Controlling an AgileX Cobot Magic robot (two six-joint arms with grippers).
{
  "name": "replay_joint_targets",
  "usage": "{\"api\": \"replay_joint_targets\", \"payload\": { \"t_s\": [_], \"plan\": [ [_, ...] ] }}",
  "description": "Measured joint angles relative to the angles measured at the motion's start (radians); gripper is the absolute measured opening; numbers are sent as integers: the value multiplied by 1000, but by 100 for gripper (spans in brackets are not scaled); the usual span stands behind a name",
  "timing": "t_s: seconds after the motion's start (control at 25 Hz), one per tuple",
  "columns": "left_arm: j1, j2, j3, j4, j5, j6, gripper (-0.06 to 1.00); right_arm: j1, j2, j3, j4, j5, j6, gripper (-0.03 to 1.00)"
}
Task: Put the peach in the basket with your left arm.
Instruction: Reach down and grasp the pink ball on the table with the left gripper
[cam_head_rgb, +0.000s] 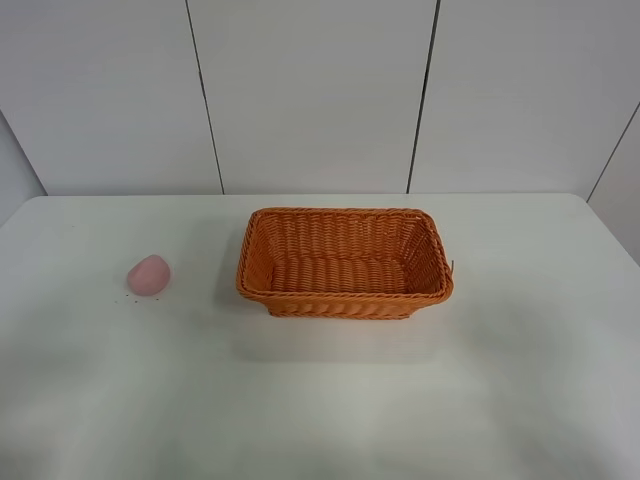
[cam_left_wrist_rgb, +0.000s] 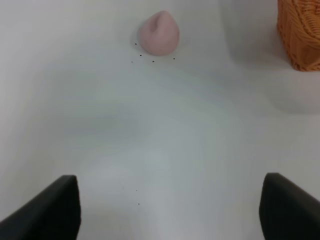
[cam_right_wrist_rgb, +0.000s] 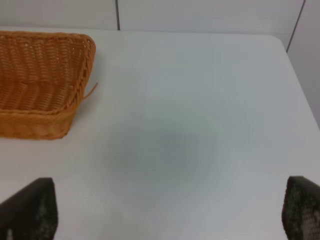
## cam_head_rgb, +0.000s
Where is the pink peach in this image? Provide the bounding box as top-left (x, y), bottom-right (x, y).
top-left (126, 255), bottom-right (171, 296)

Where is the orange wicker basket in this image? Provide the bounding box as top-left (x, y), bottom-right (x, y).
top-left (236, 207), bottom-right (454, 320)

